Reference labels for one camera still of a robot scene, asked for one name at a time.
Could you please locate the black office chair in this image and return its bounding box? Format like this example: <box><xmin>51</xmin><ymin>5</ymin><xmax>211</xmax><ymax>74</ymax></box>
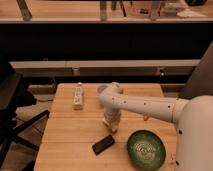
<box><xmin>0</xmin><ymin>58</ymin><xmax>49</xmax><ymax>168</ymax></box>

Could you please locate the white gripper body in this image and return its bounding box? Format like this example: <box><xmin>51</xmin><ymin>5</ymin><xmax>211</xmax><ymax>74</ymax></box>
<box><xmin>103</xmin><ymin>109</ymin><xmax>121</xmax><ymax>130</ymax></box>

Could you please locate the green ceramic bowl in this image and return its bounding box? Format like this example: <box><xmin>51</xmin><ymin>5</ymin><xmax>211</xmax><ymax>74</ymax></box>
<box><xmin>127</xmin><ymin>130</ymin><xmax>166</xmax><ymax>171</ymax></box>

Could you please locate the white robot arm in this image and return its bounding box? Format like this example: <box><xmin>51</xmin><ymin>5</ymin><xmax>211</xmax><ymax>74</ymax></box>
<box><xmin>97</xmin><ymin>82</ymin><xmax>213</xmax><ymax>171</ymax></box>

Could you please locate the black rectangular phone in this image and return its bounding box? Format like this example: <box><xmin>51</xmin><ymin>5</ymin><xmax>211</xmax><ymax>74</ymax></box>
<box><xmin>92</xmin><ymin>135</ymin><xmax>115</xmax><ymax>155</ymax></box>

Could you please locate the white sponge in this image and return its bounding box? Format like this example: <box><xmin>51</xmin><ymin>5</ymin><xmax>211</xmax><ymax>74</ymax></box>
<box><xmin>103</xmin><ymin>119</ymin><xmax>117</xmax><ymax>133</ymax></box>

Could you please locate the white cloth on shelf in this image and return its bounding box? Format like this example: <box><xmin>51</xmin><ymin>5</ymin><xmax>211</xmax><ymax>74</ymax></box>
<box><xmin>177</xmin><ymin>9</ymin><xmax>204</xmax><ymax>18</ymax></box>

